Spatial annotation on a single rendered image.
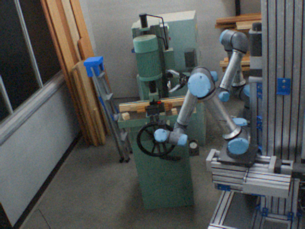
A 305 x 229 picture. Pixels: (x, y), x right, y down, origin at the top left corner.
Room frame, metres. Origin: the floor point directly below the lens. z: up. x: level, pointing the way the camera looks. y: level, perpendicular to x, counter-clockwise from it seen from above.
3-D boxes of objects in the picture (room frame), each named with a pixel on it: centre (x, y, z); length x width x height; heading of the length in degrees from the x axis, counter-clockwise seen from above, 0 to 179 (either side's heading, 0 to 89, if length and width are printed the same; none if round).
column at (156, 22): (2.68, -0.07, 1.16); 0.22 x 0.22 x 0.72; 84
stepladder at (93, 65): (3.18, 0.42, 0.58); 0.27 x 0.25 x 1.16; 76
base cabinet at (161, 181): (2.51, -0.05, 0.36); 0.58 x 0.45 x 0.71; 174
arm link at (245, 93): (2.16, -0.74, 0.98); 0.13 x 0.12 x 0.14; 23
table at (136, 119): (2.28, -0.04, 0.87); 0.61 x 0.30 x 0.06; 84
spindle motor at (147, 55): (2.39, -0.04, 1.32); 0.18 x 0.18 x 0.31
